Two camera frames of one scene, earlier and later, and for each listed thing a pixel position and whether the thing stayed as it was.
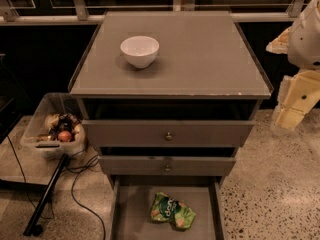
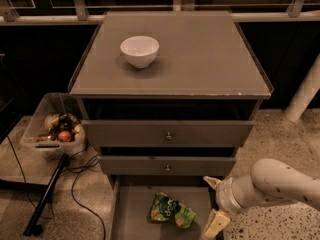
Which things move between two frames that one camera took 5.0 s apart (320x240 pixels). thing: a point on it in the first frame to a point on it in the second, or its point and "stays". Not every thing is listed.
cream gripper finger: [289, 118] to [217, 223]
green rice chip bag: [168, 209] stays
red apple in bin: [64, 136] stays
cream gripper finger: [280, 44] to [212, 181]
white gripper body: [306, 44] to [223, 194]
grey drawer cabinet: [167, 100] stays
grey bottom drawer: [130, 198] stays
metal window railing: [185, 2] stays
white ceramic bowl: [140, 51] stays
